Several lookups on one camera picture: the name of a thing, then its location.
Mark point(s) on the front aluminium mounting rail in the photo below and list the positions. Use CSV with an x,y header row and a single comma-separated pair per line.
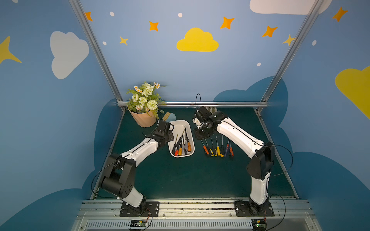
x,y
203,214

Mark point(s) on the right aluminium frame post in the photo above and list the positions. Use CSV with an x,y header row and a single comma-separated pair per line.
x,y
300,36

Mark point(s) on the aluminium frame post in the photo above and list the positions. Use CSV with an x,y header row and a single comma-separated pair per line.
x,y
300,36
84,22

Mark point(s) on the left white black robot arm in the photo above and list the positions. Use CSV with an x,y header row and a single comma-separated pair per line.
x,y
118,175

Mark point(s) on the left aluminium frame post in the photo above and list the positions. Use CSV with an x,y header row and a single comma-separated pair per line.
x,y
84,22

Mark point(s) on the right small circuit board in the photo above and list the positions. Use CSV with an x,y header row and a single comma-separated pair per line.
x,y
259,225

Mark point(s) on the beige work glove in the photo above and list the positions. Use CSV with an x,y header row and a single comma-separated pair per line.
x,y
212,110

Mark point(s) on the small circuit board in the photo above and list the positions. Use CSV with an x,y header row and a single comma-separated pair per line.
x,y
138,224
259,225

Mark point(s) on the yellow handle screwdriver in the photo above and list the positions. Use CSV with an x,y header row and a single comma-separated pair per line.
x,y
181,148
217,147

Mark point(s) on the horizontal aluminium frame rail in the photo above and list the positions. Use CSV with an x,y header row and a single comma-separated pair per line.
x,y
194,104

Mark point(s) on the black ribbed handle screwdriver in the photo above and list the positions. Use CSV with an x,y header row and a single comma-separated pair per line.
x,y
174,146

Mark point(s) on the blue handle screwdriver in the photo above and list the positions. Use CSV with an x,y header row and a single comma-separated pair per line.
x,y
227,149

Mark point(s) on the left small circuit board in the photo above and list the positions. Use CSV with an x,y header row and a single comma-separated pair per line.
x,y
138,224

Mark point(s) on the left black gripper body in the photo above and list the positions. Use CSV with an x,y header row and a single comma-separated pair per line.
x,y
167,136

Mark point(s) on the white green artificial flowers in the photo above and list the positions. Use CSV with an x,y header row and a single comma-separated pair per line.
x,y
145,99

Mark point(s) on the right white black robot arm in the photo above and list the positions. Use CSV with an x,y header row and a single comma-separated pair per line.
x,y
260,153

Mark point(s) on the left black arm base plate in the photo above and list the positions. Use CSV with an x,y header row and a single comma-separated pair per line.
x,y
143,210

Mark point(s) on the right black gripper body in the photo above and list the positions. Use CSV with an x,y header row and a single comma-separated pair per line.
x,y
201,134

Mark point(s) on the red orange handle screwdriver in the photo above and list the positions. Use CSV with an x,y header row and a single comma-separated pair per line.
x,y
230,150

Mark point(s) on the amber handle black-shaft screwdriver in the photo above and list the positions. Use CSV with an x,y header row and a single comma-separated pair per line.
x,y
187,143

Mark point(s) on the tan flower pot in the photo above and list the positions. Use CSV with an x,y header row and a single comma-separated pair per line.
x,y
144,120

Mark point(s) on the black yellow striped screwdriver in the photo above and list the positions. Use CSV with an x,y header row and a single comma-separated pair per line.
x,y
209,149

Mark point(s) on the white plastic storage box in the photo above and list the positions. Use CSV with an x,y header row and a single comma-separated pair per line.
x,y
183,143

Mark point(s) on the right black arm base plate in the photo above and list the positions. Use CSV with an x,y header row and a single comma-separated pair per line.
x,y
252,209

